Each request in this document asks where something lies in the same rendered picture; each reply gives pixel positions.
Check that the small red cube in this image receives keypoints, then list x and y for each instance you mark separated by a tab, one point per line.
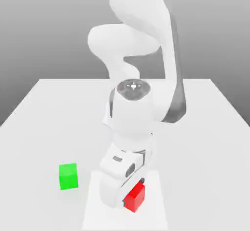
134	198

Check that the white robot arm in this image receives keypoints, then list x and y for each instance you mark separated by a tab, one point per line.
132	115

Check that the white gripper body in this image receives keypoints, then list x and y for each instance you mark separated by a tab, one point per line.
110	193

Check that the small green cube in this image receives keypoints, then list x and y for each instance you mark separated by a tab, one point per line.
68	177

